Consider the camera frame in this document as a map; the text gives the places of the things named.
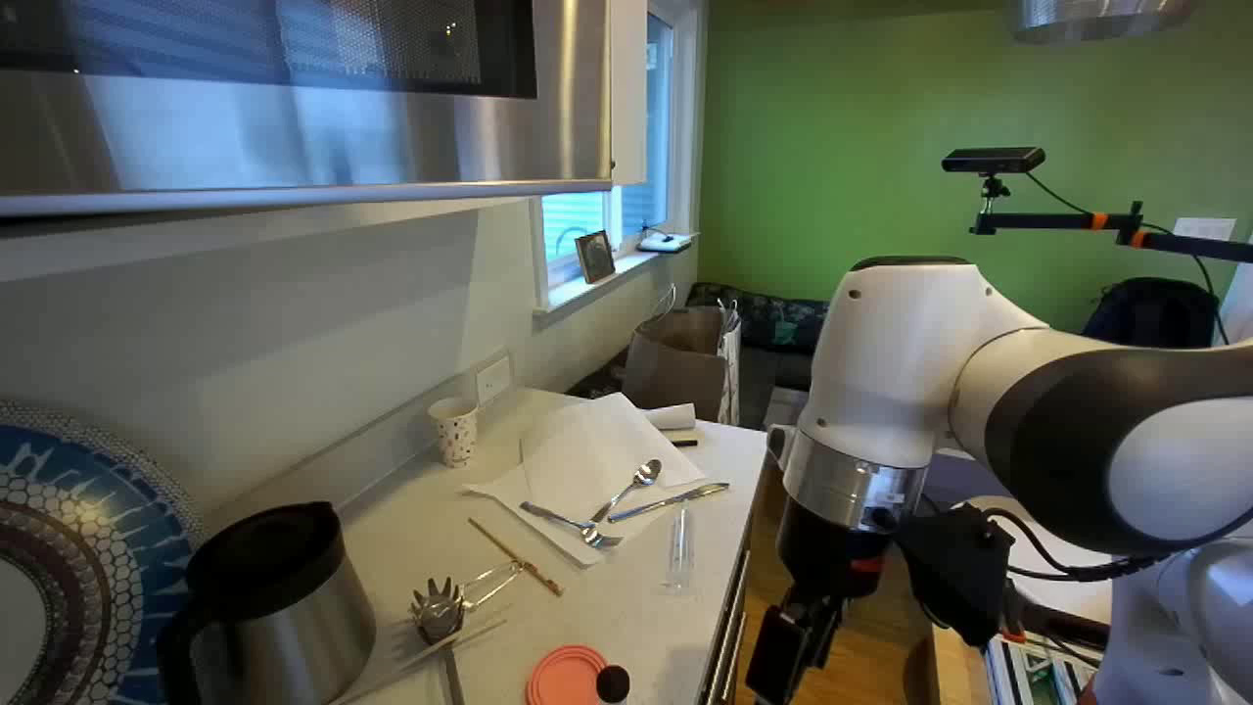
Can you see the wooden chopstick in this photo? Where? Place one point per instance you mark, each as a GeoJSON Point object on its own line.
{"type": "Point", "coordinates": [514, 558]}

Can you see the white wall switch plate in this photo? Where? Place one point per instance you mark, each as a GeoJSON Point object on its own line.
{"type": "Point", "coordinates": [1204, 230]}

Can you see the metal table knife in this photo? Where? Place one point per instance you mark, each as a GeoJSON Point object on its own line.
{"type": "Point", "coordinates": [671, 501]}

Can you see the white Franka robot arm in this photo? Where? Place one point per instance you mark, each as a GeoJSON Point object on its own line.
{"type": "Point", "coordinates": [913, 353]}

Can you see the white wall outlet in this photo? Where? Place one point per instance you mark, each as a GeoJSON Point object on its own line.
{"type": "Point", "coordinates": [491, 379]}

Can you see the black backpack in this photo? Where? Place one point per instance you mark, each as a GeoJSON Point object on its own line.
{"type": "Point", "coordinates": [1157, 314]}

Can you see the pink round lid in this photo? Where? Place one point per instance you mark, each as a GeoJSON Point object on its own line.
{"type": "Point", "coordinates": [565, 674]}

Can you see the small bottle with black cap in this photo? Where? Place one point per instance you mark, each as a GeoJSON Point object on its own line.
{"type": "Point", "coordinates": [614, 683]}

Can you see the blue patterned decorative plate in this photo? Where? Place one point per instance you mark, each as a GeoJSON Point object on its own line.
{"type": "Point", "coordinates": [80, 562]}

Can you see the black boom with orange clamps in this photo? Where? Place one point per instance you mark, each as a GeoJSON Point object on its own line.
{"type": "Point", "coordinates": [1059, 221]}

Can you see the metal spoon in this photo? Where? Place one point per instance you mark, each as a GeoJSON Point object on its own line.
{"type": "Point", "coordinates": [640, 475]}

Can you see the dark patterned sofa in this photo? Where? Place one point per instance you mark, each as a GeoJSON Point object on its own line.
{"type": "Point", "coordinates": [768, 321]}

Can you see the white framed window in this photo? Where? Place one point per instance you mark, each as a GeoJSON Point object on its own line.
{"type": "Point", "coordinates": [640, 196]}

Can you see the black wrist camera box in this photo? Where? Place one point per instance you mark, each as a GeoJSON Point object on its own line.
{"type": "Point", "coordinates": [961, 574]}

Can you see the metal cup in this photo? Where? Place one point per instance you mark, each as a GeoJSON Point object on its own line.
{"type": "Point", "coordinates": [287, 627]}

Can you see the metal fork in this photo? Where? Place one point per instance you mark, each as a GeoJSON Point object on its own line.
{"type": "Point", "coordinates": [574, 528]}

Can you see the brown paper bag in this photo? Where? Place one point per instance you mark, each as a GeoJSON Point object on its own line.
{"type": "Point", "coordinates": [679, 358]}

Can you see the small flat windowsill object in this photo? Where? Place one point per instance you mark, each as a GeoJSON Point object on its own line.
{"type": "Point", "coordinates": [663, 242]}

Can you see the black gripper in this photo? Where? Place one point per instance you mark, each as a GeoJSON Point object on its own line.
{"type": "Point", "coordinates": [836, 554]}

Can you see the white upper cabinet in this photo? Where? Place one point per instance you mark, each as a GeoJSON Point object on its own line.
{"type": "Point", "coordinates": [628, 93]}

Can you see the white dotted paper cup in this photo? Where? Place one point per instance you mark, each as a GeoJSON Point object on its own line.
{"type": "Point", "coordinates": [456, 433]}

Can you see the clear plastic tube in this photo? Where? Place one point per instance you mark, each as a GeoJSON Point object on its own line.
{"type": "Point", "coordinates": [679, 550]}

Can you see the small dark picture frame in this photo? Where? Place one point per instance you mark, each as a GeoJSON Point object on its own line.
{"type": "Point", "coordinates": [598, 257]}

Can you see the black bar camera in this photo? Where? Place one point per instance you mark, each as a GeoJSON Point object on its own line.
{"type": "Point", "coordinates": [992, 160]}

